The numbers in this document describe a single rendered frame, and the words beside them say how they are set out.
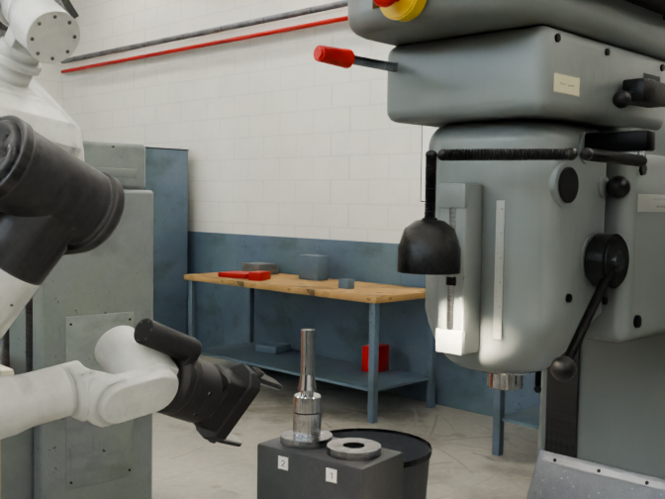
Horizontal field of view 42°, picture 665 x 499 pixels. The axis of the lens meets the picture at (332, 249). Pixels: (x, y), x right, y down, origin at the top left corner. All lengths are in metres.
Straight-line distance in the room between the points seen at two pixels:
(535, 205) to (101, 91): 9.33
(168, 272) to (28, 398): 7.42
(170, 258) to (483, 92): 7.53
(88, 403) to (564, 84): 0.68
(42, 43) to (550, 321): 0.69
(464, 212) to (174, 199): 7.50
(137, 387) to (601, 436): 0.82
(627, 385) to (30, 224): 1.00
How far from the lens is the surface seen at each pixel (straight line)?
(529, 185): 1.06
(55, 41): 1.09
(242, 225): 8.12
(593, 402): 1.56
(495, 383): 1.17
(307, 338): 1.45
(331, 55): 1.04
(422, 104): 1.11
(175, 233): 8.50
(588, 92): 1.10
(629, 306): 1.22
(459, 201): 1.06
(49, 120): 1.07
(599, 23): 1.11
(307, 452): 1.44
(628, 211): 1.21
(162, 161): 8.42
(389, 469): 1.43
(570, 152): 0.95
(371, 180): 6.95
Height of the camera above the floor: 1.53
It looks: 3 degrees down
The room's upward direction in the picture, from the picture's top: 1 degrees clockwise
